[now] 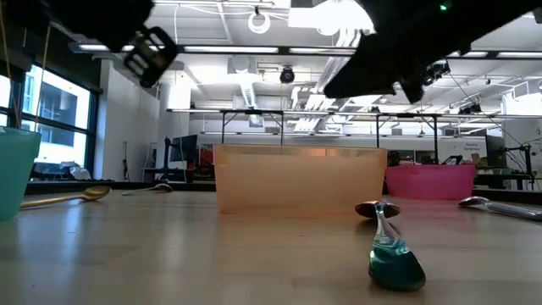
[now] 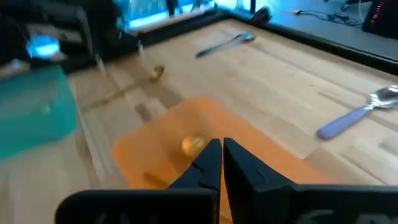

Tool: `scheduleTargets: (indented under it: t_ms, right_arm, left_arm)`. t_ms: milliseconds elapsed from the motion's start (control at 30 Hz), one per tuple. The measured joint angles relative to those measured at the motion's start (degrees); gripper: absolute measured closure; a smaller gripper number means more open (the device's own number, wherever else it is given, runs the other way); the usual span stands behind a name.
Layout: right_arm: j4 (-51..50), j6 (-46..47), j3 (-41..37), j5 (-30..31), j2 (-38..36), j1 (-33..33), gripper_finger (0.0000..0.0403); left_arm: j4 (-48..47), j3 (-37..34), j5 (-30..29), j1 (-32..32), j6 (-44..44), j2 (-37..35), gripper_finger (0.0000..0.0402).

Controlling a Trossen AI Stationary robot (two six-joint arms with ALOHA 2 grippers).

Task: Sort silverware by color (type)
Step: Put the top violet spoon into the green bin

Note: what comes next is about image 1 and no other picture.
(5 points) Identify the teal plastic bin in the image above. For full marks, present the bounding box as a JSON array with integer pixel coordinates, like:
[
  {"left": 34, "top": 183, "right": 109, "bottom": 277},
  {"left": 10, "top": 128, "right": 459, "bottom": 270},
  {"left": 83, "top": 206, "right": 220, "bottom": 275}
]
[{"left": 0, "top": 125, "right": 42, "bottom": 221}]

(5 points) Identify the LED light bar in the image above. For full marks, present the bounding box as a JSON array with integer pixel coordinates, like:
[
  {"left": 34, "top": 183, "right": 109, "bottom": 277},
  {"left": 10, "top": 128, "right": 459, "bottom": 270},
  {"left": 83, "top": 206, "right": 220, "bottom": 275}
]
[
  {"left": 289, "top": 46, "right": 357, "bottom": 56},
  {"left": 181, "top": 45, "right": 279, "bottom": 54}
]

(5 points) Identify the iridescent spoon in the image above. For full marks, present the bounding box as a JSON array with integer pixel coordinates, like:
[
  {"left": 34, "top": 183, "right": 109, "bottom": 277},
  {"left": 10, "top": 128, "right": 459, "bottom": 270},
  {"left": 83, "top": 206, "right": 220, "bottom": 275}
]
[
  {"left": 121, "top": 182, "right": 174, "bottom": 197},
  {"left": 354, "top": 200, "right": 427, "bottom": 292}
]

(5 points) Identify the pink plastic bin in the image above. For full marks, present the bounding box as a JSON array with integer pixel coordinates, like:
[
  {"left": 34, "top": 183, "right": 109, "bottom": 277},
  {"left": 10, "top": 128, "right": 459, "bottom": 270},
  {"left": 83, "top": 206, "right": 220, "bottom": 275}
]
[{"left": 384, "top": 164, "right": 477, "bottom": 202}]

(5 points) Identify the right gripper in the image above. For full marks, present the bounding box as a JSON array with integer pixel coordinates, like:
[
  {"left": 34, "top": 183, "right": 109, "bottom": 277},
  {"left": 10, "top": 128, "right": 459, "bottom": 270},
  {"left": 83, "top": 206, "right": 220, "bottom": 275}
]
[{"left": 324, "top": 0, "right": 471, "bottom": 105}]

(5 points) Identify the lavender-handled silver utensil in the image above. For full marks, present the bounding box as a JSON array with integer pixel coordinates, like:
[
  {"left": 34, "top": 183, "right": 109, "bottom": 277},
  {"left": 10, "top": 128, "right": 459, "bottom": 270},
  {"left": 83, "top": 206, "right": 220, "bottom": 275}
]
[{"left": 457, "top": 196, "right": 542, "bottom": 223}]

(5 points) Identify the black background rig frame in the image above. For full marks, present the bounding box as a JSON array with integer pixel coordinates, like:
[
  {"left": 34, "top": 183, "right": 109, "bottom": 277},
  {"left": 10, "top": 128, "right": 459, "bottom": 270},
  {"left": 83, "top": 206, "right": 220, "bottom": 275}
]
[{"left": 219, "top": 108, "right": 440, "bottom": 164}]

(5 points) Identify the yellow cable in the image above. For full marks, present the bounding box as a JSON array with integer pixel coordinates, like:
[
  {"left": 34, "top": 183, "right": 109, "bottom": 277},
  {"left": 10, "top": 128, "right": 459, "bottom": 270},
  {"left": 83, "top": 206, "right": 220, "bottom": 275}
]
[{"left": 34, "top": 25, "right": 53, "bottom": 129}]

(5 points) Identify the black side monitor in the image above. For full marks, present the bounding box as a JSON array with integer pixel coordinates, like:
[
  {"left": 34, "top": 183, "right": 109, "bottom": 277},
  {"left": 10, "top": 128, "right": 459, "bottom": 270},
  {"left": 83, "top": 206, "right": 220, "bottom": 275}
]
[{"left": 485, "top": 134, "right": 508, "bottom": 169}]

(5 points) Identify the white ring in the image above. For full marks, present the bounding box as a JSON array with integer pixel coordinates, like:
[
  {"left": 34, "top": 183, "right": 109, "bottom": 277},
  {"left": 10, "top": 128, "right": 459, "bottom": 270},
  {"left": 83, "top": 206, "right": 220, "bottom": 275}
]
[{"left": 247, "top": 10, "right": 272, "bottom": 35}]

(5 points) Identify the large window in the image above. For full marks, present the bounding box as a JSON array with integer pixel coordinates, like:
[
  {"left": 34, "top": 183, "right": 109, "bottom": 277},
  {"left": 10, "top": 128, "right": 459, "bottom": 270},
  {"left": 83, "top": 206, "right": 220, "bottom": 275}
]
[{"left": 0, "top": 63, "right": 98, "bottom": 175}]

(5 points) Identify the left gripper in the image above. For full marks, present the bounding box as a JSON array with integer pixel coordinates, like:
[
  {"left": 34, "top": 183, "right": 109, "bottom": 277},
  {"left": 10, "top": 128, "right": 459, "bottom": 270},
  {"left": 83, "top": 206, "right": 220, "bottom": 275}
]
[{"left": 99, "top": 0, "right": 156, "bottom": 52}]

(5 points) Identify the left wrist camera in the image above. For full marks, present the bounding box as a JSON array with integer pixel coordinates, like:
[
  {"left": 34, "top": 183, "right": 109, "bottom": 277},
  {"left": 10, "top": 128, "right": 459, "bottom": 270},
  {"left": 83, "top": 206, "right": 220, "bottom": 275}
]
[{"left": 124, "top": 25, "right": 180, "bottom": 89}]

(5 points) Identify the dark background monitor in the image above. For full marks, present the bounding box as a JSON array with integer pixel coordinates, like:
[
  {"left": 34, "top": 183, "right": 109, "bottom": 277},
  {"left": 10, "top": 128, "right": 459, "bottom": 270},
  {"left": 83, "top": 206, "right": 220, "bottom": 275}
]
[{"left": 169, "top": 134, "right": 199, "bottom": 164}]

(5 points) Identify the orange plastic bin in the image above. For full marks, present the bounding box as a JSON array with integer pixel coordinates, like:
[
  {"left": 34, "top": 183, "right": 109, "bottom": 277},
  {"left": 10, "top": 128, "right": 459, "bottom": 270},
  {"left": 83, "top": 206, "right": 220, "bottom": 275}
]
[{"left": 213, "top": 143, "right": 388, "bottom": 214}]

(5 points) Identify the gold spoon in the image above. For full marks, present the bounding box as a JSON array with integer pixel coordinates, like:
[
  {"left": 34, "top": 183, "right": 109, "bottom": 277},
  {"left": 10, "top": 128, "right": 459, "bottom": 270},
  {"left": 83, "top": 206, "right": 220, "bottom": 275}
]
[{"left": 19, "top": 185, "right": 113, "bottom": 210}]

